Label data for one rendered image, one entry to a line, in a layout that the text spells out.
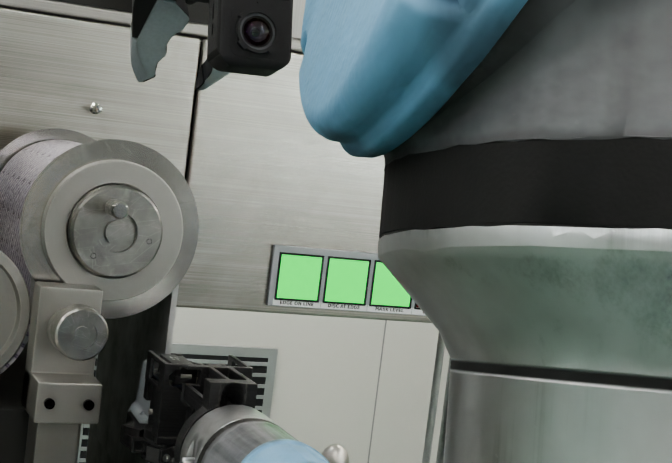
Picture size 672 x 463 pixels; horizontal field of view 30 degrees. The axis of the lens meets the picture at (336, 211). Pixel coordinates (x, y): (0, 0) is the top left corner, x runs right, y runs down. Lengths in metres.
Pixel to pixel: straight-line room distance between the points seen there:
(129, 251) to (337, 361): 3.08
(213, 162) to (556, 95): 1.22
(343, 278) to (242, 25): 0.77
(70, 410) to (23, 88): 0.46
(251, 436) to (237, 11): 0.28
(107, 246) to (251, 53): 0.34
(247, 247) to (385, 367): 2.76
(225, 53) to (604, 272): 0.55
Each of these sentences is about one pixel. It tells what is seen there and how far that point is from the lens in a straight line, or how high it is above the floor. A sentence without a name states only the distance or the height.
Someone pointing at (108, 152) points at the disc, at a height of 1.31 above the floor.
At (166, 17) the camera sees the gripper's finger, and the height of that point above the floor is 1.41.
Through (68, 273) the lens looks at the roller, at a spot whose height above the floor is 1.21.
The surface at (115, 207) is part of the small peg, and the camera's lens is 0.99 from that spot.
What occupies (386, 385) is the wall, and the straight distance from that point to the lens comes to 4.18.
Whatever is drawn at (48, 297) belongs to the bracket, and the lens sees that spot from 1.00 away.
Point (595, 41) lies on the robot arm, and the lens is 0.19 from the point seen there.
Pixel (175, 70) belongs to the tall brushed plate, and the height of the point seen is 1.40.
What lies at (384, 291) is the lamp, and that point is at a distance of 1.49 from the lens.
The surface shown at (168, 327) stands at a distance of 1.07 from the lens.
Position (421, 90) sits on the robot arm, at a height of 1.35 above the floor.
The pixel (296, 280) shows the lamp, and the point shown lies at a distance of 1.44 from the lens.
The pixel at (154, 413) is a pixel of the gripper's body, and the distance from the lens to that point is 0.98.
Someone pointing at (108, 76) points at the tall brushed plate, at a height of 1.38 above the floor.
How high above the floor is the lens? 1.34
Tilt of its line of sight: 3 degrees down
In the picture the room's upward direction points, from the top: 7 degrees clockwise
